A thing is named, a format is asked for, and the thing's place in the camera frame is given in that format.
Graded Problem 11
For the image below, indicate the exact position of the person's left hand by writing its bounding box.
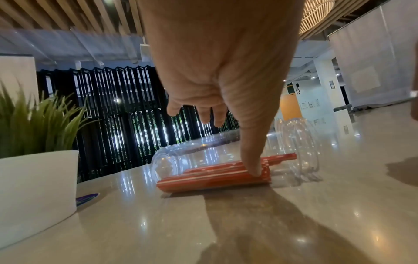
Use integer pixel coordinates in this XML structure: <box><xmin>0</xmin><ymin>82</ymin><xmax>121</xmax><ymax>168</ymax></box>
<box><xmin>137</xmin><ymin>0</ymin><xmax>306</xmax><ymax>178</ymax></box>

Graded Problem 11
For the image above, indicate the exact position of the person's right hand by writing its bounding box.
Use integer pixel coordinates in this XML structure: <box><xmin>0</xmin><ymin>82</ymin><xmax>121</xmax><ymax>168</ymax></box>
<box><xmin>410</xmin><ymin>74</ymin><xmax>418</xmax><ymax>122</ymax></box>

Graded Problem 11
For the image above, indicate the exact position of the bundle of red paper straws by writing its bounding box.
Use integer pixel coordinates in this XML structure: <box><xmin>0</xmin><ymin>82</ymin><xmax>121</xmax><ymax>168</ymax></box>
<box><xmin>157</xmin><ymin>152</ymin><xmax>298</xmax><ymax>194</ymax></box>

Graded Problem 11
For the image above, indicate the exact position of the woven rattan pendant lamp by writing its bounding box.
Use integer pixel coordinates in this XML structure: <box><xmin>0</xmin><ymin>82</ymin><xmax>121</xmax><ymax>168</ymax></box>
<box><xmin>299</xmin><ymin>0</ymin><xmax>336</xmax><ymax>34</ymax></box>

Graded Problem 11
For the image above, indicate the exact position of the black slatted window screen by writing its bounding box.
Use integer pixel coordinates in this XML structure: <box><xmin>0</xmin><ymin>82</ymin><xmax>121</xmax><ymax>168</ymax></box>
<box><xmin>36</xmin><ymin>65</ymin><xmax>240</xmax><ymax>182</ymax></box>

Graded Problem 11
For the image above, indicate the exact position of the clear plastic cup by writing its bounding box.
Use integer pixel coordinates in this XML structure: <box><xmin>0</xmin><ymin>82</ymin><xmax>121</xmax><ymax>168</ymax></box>
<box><xmin>151</xmin><ymin>130</ymin><xmax>243</xmax><ymax>182</ymax></box>
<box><xmin>274</xmin><ymin>118</ymin><xmax>322</xmax><ymax>182</ymax></box>

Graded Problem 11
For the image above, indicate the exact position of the green artificial grass plant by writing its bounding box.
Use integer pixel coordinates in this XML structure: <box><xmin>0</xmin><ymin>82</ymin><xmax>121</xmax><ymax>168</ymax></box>
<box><xmin>0</xmin><ymin>80</ymin><xmax>98</xmax><ymax>159</ymax></box>

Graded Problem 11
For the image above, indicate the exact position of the purple round sticker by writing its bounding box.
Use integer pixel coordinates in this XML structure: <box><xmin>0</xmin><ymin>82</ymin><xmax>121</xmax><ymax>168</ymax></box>
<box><xmin>76</xmin><ymin>193</ymin><xmax>100</xmax><ymax>207</ymax></box>

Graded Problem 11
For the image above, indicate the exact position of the white plant pot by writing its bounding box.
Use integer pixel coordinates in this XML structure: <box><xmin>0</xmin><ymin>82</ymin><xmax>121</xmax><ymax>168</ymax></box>
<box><xmin>0</xmin><ymin>150</ymin><xmax>80</xmax><ymax>250</ymax></box>

